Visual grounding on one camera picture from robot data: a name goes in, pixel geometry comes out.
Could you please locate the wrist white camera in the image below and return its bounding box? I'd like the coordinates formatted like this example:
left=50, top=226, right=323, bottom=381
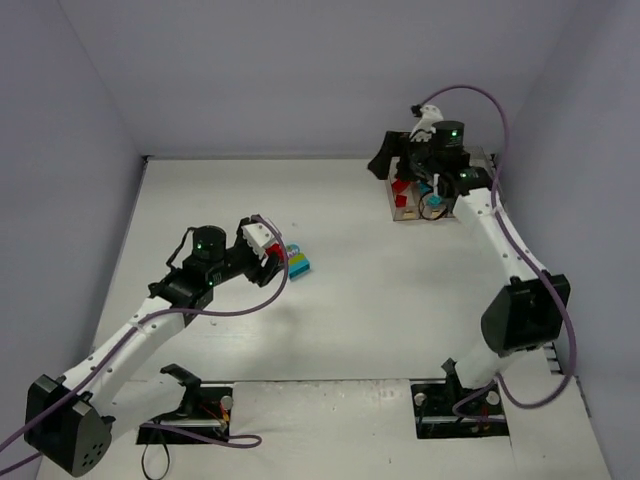
left=240, top=217, right=280, bottom=259
left=409, top=104, right=444, bottom=142

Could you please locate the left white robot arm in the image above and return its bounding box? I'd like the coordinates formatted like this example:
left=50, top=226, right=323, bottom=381
left=22, top=215, right=288, bottom=478

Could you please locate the teal green monster lego stack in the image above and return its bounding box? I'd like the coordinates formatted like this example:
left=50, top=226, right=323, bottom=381
left=286, top=244, right=311, bottom=281

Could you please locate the small red lego cube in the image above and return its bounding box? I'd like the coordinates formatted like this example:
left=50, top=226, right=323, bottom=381
left=394, top=195, right=407, bottom=208

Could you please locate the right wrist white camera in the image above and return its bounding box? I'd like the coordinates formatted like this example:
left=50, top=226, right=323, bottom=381
left=409, top=104, right=444, bottom=142

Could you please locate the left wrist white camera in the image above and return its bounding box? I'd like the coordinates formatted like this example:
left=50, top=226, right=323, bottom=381
left=240, top=217, right=280, bottom=259

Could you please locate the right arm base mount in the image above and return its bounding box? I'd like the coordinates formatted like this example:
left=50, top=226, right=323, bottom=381
left=410, top=380, right=510, bottom=440

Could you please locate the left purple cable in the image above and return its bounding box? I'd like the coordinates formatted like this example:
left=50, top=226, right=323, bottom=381
left=0, top=213, right=292, bottom=466

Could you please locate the multicolour lego block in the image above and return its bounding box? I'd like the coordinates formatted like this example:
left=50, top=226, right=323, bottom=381
left=265, top=243, right=284, bottom=262

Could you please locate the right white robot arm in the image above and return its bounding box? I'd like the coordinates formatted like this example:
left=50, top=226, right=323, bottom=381
left=367, top=119, right=571, bottom=389

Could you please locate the purple cable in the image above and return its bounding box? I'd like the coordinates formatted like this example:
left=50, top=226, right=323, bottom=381
left=0, top=213, right=292, bottom=466
left=422, top=85, right=576, bottom=425

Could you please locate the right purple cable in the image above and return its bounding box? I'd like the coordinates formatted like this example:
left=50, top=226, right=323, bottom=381
left=422, top=85, right=576, bottom=425

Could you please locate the red lego brick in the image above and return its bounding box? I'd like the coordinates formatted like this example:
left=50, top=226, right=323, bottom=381
left=391, top=179, right=411, bottom=194

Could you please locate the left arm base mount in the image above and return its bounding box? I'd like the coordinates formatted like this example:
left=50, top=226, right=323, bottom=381
left=136, top=383, right=233, bottom=446

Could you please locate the clear bin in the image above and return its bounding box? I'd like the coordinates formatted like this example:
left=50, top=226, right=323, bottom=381
left=418, top=181, right=449, bottom=221
left=385, top=169, right=420, bottom=222
left=463, top=146, right=503, bottom=209

